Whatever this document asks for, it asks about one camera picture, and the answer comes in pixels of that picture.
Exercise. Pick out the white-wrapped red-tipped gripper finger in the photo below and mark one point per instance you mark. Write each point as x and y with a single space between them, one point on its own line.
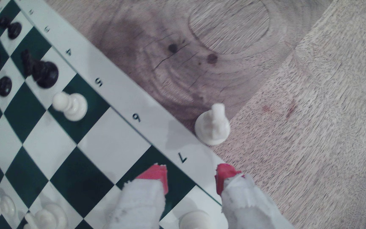
141 206
246 206

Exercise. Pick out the white chess bishop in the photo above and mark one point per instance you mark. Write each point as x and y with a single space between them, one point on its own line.
213 130

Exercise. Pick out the white chess rook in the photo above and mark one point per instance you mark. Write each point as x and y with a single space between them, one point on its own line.
195 221

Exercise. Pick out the black chess knight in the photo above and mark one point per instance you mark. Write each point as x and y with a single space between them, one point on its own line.
46 74

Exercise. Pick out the green white chessboard mat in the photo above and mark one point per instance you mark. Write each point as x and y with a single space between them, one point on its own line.
113 143

